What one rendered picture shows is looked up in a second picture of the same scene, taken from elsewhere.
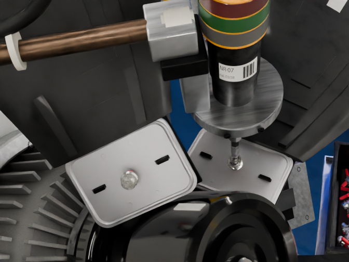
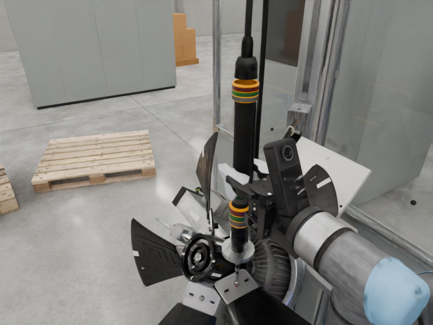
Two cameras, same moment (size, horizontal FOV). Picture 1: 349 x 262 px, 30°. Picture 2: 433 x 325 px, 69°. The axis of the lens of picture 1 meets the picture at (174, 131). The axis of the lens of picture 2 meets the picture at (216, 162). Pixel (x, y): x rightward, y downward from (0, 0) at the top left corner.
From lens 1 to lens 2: 0.68 m
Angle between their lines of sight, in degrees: 77
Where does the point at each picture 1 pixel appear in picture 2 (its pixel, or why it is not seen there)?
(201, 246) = (206, 237)
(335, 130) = not seen: outside the picture
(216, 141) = (250, 287)
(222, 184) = (232, 278)
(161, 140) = not seen: hidden behind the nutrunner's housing
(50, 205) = (256, 240)
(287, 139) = (235, 305)
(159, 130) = not seen: hidden behind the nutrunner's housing
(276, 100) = (226, 253)
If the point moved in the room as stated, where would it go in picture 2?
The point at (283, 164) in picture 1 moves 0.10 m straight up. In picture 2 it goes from (228, 300) to (229, 268)
